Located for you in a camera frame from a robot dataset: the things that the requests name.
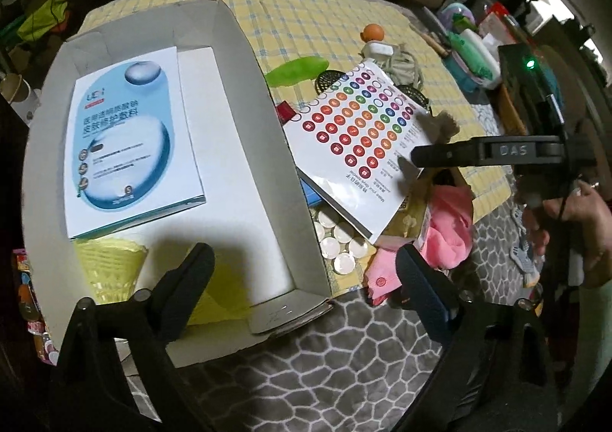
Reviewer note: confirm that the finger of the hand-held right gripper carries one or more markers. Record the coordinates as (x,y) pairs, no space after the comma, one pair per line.
(478,152)

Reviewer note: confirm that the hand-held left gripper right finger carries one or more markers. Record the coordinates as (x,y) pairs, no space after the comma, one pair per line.
(425,288)

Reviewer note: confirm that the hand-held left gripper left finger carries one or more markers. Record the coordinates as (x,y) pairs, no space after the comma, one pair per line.
(191,269)

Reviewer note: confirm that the long white box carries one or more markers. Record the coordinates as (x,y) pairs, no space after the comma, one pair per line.
(229,231)

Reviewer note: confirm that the pink waffle cloth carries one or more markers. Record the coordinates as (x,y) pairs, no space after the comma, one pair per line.
(449,217)

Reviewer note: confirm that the yellow shuttlecock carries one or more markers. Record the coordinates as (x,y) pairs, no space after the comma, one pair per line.
(110,264)

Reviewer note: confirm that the colourful dot sticker booklet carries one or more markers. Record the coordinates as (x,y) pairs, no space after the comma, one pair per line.
(354,135)

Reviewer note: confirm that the grey cardboard box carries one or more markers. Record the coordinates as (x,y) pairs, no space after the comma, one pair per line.
(267,159)

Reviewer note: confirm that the blue white box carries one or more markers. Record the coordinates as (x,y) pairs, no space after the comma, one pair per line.
(124,135)

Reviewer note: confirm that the person's right forearm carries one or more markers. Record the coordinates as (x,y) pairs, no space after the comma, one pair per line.
(593,327)

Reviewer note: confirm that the person's right hand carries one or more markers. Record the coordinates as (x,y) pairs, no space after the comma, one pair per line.
(588,231)

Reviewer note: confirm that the white tissue box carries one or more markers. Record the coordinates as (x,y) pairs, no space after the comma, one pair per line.
(493,71)

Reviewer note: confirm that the green packet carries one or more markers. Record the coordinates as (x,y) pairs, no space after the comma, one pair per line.
(473,52)

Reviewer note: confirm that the blue bowl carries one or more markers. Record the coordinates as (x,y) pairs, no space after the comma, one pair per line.
(461,73)

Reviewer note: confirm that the red white packet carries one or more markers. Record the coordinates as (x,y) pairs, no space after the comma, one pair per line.
(492,21)

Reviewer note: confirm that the cluster of white round discs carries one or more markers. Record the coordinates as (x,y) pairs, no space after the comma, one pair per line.
(344,262)

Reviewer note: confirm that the black round strainer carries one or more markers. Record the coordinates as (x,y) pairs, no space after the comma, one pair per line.
(330,81)
(413,95)

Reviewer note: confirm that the purple plastic basin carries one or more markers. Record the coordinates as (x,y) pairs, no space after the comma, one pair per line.
(456,14)

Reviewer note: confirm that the white mesh slipper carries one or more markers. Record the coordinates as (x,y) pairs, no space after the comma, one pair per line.
(526,272)

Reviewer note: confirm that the grey twine bundle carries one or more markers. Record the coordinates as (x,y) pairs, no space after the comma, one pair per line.
(404,69)

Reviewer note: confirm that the white charger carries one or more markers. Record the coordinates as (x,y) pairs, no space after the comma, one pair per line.
(377,50)

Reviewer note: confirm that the orange ball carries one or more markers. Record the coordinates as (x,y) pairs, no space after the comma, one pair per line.
(373,33)

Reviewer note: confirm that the pile of colourful snack packets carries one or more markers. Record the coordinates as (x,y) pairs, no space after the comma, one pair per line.
(33,307)

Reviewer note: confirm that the green plastic leaf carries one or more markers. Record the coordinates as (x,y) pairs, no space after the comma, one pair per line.
(296,71)

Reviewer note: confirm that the yellow checked mat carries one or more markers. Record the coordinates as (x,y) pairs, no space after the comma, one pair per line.
(311,21)

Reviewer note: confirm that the neon green bag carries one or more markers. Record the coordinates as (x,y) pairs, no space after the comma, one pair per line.
(43,18)

